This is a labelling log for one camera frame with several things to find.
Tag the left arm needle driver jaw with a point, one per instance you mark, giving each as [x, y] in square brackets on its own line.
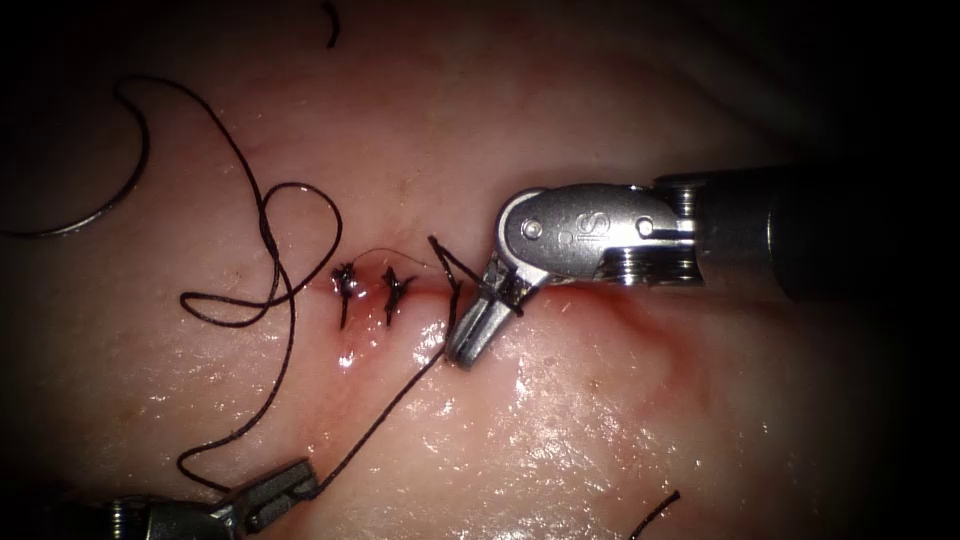
[281, 511]
[277, 486]

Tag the left arm needle driver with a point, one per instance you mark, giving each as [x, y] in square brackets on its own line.
[180, 523]

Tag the right arm needle driver jaw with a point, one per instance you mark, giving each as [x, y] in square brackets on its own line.
[471, 324]
[491, 324]

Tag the right arm needle driver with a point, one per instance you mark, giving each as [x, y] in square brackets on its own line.
[585, 229]

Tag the dark right arm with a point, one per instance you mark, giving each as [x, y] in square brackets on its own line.
[787, 232]

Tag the dark left arm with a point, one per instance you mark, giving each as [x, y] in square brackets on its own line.
[82, 525]

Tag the black stitching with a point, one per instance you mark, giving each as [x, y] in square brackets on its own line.
[346, 283]

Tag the tissue pad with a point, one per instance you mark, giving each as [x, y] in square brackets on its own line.
[600, 420]

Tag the short black thread piece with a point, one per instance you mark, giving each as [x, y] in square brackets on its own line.
[335, 30]
[660, 508]

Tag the curved steel needle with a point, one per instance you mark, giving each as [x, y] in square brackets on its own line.
[142, 161]

